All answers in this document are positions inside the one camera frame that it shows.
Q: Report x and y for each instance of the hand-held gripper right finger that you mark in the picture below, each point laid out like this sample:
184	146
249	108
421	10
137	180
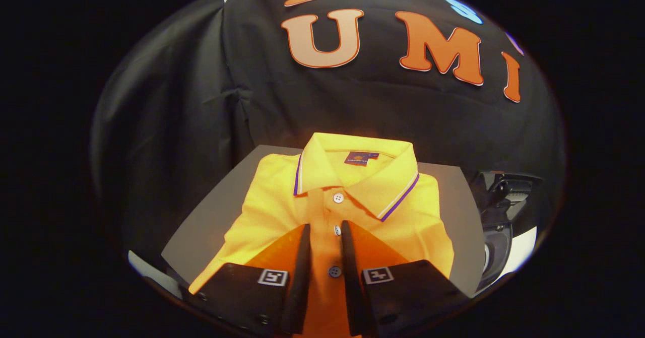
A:
350	277

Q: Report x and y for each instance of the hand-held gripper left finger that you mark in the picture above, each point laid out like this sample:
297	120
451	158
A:
301	277

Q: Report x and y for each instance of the yellow polo shirt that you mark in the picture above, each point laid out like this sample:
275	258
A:
403	212

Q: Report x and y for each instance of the dark grey washing machine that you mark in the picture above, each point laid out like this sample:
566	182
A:
496	237

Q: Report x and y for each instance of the grey side table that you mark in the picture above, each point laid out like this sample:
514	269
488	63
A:
211	227

